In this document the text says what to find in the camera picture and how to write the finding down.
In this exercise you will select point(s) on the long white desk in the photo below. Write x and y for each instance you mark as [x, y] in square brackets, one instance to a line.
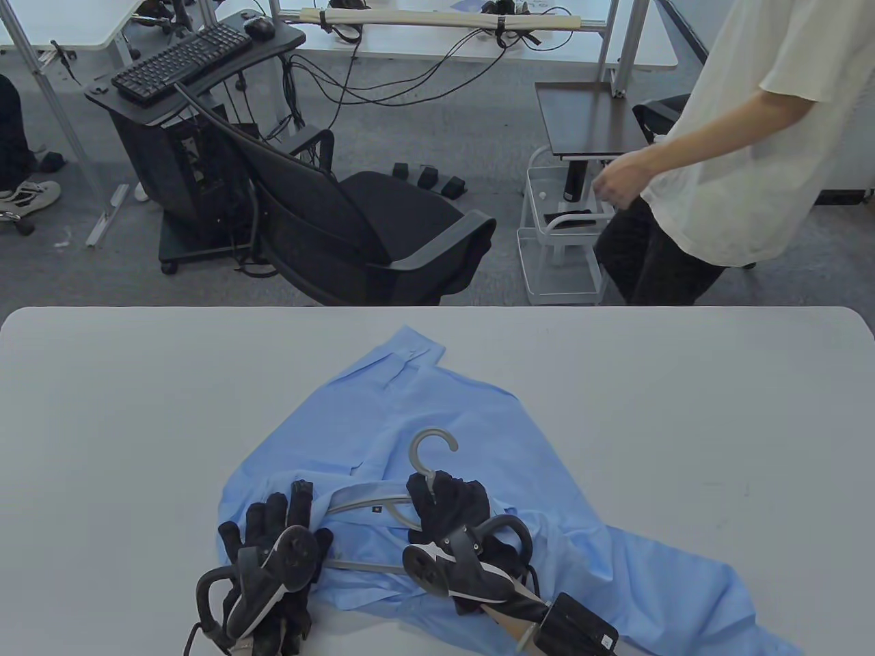
[410, 44]

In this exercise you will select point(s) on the black chrome-base office chair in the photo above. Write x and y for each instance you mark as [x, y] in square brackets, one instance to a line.
[649, 113]

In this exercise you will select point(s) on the person's left hand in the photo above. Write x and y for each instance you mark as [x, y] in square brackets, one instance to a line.
[277, 516]

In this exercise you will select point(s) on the black right hand controller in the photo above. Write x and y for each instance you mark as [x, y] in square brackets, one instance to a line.
[424, 570]

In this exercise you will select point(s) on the black computer mouse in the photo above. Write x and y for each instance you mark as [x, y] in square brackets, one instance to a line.
[259, 27]

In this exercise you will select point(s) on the beige rolled bundle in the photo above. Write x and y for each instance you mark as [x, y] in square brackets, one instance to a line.
[424, 20]

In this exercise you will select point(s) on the white desk with metal legs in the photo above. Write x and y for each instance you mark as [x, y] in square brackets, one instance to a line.
[61, 27]

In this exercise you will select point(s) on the black computer cart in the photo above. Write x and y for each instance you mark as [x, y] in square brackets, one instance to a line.
[280, 37]

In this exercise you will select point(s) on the black chair caster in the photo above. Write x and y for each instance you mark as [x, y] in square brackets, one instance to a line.
[24, 227]

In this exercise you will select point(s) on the black hand controller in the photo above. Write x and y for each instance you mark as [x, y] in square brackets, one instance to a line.
[294, 553]
[424, 570]

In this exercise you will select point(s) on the person's right forearm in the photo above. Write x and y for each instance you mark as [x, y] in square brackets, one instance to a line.
[513, 622]

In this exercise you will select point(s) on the white utility cart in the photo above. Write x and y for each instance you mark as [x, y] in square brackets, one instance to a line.
[547, 184]

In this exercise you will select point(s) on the gray hanger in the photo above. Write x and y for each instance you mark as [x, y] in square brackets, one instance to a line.
[414, 456]

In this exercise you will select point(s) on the person's right hand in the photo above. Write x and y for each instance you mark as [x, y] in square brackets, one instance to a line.
[451, 506]

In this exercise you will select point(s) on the small black floor block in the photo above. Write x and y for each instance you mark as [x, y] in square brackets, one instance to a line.
[402, 171]
[452, 188]
[428, 178]

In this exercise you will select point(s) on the light blue long-sleeve shirt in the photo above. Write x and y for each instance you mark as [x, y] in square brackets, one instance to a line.
[513, 437]

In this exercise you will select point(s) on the black keyboard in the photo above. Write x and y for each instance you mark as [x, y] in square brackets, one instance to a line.
[181, 61]

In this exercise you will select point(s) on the dark brown side table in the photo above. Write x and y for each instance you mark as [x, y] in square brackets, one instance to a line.
[588, 119]

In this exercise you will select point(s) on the black left hand controller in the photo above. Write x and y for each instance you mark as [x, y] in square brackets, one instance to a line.
[294, 553]

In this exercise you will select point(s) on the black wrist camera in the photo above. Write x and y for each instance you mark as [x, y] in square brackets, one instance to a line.
[574, 625]

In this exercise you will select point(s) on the black computer tower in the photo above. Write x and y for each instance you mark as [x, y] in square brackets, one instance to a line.
[150, 157]

